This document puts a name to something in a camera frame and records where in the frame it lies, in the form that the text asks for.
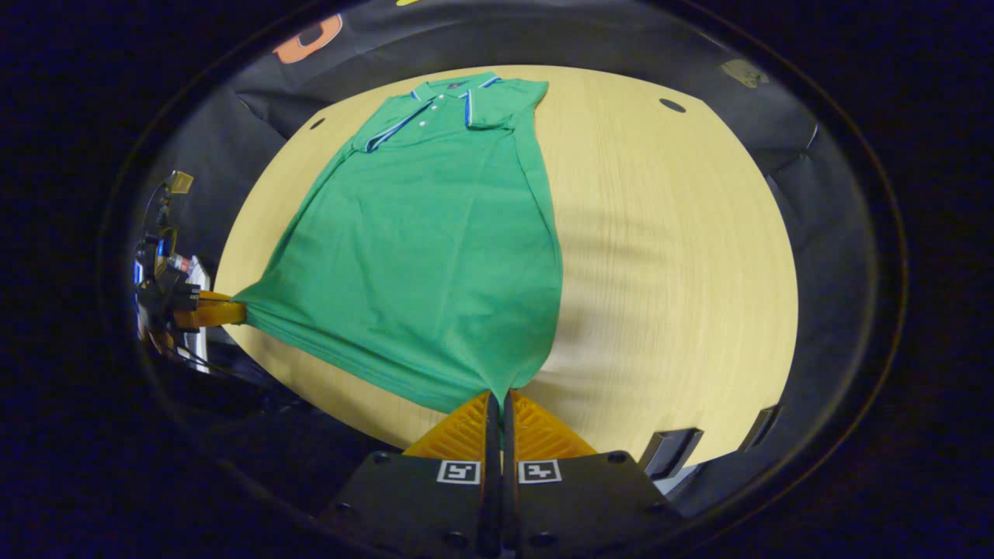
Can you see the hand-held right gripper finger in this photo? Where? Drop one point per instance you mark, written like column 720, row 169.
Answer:
column 494, row 466
column 509, row 466

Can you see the black table leg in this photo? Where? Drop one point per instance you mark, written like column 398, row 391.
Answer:
column 668, row 450
column 759, row 427

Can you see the green T-shirt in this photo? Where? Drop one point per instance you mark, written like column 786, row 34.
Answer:
column 435, row 256

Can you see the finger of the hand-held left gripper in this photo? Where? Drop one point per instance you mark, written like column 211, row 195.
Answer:
column 210, row 314
column 213, row 296

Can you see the black backdrop cloth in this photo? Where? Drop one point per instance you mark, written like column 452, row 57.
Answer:
column 590, row 43

